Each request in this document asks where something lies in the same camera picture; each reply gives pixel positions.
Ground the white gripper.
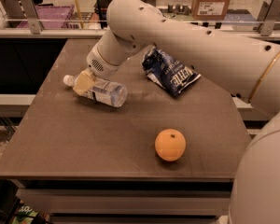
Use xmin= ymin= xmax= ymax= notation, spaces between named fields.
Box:
xmin=73 ymin=44 xmax=120 ymax=96

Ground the clear blue-label plastic bottle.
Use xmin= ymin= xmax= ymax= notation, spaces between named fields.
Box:
xmin=75 ymin=78 xmax=128 ymax=107

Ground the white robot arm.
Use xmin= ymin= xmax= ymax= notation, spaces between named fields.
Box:
xmin=74 ymin=0 xmax=280 ymax=224

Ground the yellow pole left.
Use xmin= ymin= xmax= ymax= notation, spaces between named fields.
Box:
xmin=75 ymin=0 xmax=84 ymax=29

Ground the purple plastic crate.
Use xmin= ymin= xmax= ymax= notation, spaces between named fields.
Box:
xmin=17 ymin=4 xmax=76 ymax=30

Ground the blue crumpled chip bag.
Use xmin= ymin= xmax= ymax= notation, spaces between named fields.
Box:
xmin=142 ymin=47 xmax=201 ymax=97

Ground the orange fruit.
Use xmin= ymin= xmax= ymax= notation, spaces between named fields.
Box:
xmin=155 ymin=129 xmax=186 ymax=161

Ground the grey table drawer base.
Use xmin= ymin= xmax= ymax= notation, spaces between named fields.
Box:
xmin=16 ymin=179 xmax=232 ymax=217

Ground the green snack bag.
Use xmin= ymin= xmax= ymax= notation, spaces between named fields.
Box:
xmin=11 ymin=204 xmax=45 ymax=224

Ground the cardboard box with label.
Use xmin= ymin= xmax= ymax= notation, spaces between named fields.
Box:
xmin=191 ymin=0 xmax=230 ymax=20

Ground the grey metal bracket left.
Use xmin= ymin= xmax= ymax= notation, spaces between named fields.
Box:
xmin=20 ymin=0 xmax=42 ymax=35

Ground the grey metal bracket right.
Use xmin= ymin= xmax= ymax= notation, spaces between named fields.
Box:
xmin=258 ymin=0 xmax=280 ymax=36

